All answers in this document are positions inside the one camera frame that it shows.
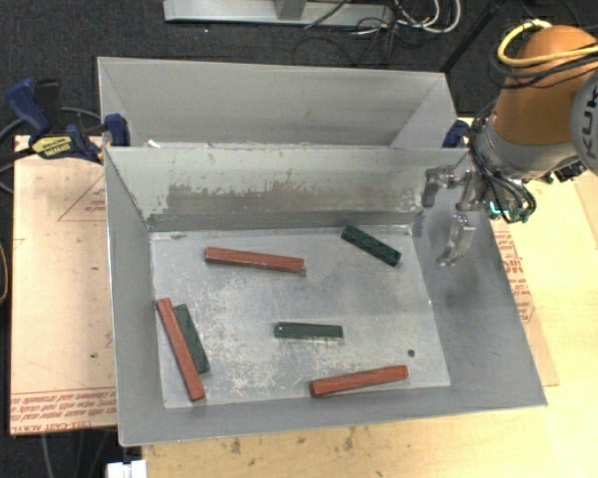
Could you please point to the brown cardboard board, red print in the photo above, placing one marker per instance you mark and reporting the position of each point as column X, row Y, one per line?
column 60, row 287

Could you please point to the grey metal bin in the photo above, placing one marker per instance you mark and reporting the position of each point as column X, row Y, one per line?
column 289, row 287

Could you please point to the red-brown flat block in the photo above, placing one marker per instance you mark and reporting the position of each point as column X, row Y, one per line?
column 254, row 260
column 180, row 349
column 359, row 380

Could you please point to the dark green flat block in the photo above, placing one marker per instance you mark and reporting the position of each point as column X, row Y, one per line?
column 308, row 330
column 193, row 339
column 371, row 245

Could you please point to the black cylinder on white bracket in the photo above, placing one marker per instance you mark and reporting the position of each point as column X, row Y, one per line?
column 570, row 172

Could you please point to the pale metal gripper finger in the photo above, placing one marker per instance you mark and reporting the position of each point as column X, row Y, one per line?
column 456, row 242
column 432, row 187

